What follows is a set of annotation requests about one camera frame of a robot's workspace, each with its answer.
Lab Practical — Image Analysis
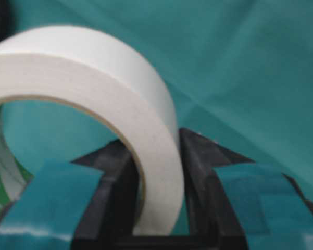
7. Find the white duct tape roll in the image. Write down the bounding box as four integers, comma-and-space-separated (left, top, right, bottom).
0, 25, 184, 235

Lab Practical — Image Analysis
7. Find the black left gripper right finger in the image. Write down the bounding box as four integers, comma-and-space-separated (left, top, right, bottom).
179, 128, 313, 249

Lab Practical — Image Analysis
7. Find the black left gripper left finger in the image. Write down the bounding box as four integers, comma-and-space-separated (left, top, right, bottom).
0, 139, 143, 250

